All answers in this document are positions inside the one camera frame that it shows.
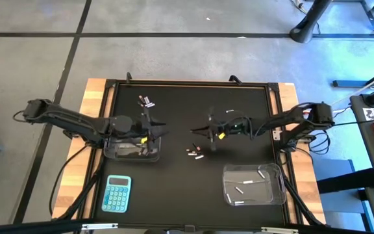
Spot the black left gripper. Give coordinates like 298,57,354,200
131,107,170,154

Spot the grey side table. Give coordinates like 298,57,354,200
349,94,374,234

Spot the silver metal bracket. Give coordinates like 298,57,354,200
81,222,119,231
260,226,300,234

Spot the clear plastic bin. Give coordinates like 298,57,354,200
221,162,287,207
103,129,162,163

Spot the black coiled cable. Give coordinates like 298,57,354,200
306,129,332,156

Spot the black floor cable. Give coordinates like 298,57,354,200
48,144,89,218

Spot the black frame beam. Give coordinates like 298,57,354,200
0,218,94,234

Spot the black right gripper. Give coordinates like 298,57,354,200
190,106,253,152

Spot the teal calculator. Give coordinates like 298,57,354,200
101,174,132,214

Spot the black stand base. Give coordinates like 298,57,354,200
289,0,332,44

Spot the black table mat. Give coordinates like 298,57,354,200
94,83,287,228

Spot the dark metal floor frame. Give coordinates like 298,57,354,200
332,62,374,89

